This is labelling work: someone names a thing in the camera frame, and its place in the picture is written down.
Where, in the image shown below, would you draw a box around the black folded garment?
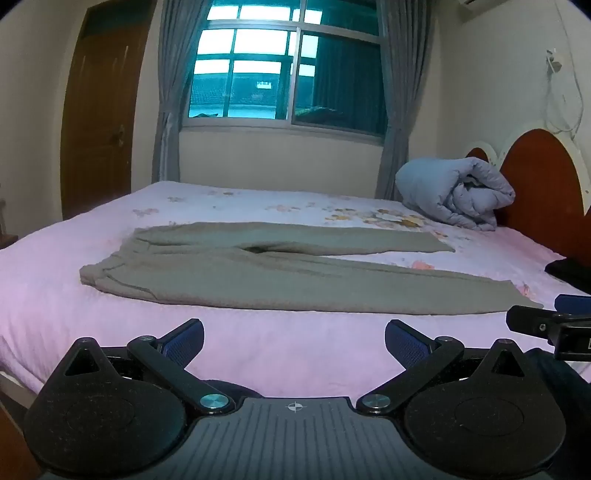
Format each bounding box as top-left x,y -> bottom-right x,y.
544,258 -> 591,295

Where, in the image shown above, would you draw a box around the bed with pink floral sheet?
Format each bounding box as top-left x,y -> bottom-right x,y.
0,181 -> 591,407

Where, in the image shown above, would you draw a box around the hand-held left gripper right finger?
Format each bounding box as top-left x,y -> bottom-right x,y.
355,319 -> 528,415

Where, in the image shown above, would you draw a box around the rolled light blue quilt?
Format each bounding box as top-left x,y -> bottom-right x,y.
396,157 -> 516,232

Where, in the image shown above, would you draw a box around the grey curtain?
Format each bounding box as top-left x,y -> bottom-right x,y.
375,0 -> 435,201
151,0 -> 212,184

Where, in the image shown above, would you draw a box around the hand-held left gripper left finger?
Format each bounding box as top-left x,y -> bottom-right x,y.
64,318 -> 234,415

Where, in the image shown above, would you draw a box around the white wall cable with plug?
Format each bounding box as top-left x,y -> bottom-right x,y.
543,14 -> 583,139

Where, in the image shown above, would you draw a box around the grey-brown pants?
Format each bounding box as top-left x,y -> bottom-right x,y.
79,222 -> 544,315

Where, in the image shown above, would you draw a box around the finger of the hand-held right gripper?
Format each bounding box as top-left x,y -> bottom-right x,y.
554,294 -> 591,315
506,305 -> 591,334

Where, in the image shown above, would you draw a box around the brown wooden door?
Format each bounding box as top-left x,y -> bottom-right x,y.
60,0 -> 158,221

